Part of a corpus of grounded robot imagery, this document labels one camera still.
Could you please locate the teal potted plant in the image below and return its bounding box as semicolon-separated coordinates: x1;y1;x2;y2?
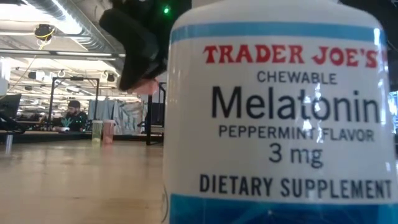
60;117;73;133

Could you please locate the black ceiling device yellow cable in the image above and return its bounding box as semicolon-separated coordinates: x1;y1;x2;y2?
33;23;57;41

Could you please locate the bright display screen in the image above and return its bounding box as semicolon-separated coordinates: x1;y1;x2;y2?
388;90;398;134

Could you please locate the hanging blue white cloth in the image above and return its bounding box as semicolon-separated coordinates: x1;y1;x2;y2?
88;98;147;136

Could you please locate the green translucent pill bottle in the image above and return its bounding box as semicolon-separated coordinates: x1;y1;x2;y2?
91;119;103;144

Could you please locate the wooden shelf with black frame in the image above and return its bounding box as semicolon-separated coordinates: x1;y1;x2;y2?
145;81;165;146

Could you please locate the silver metal post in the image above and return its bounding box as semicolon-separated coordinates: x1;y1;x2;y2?
5;134;14;156

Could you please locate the black aluminium table frame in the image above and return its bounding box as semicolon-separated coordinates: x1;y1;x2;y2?
0;132;165;146

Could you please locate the person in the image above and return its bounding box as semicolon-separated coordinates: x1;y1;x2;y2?
63;100;90;132

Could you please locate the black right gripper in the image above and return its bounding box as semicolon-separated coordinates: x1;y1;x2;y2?
99;0;193;92

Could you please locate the dark computer monitor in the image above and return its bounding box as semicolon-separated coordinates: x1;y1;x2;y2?
0;93;22;119

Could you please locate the large silver ceiling duct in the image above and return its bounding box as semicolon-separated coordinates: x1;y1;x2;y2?
26;0;126;73

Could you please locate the long ceiling light bar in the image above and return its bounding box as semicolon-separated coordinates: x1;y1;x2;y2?
0;49;127;60

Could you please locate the black background rig frame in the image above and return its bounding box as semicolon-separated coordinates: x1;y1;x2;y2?
49;76;100;116

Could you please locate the white melatonin supplement bottle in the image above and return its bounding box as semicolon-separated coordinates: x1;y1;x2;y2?
160;0;398;224

